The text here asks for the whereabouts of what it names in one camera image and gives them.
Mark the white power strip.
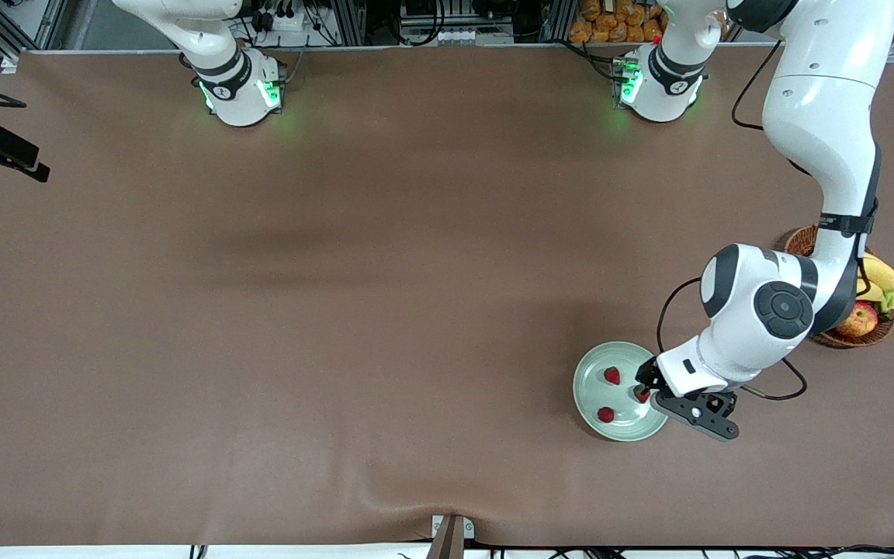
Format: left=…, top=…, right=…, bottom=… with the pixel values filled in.
left=253, top=0, right=317, bottom=33

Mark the brown wicker basket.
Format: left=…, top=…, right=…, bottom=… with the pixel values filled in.
left=785, top=225, right=894, bottom=349

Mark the brown table mat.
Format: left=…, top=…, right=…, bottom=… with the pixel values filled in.
left=0, top=43, right=894, bottom=548

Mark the yellow banana bunch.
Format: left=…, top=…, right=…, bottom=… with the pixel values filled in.
left=854, top=252, right=894, bottom=315

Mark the pile of brown bread rolls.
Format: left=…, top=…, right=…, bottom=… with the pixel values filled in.
left=568, top=0, right=669, bottom=44

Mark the red apple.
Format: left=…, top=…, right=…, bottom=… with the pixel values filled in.
left=835, top=301, right=880, bottom=339

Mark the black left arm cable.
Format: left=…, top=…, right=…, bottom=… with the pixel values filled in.
left=655, top=40, right=809, bottom=402

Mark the metal camera mounting post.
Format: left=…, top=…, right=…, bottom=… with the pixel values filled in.
left=424, top=514, right=476, bottom=559

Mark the white connector strip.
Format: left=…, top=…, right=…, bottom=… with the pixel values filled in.
left=403, top=27, right=515, bottom=46

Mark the pale green round plate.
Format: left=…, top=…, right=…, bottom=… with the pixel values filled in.
left=573, top=342, right=674, bottom=443

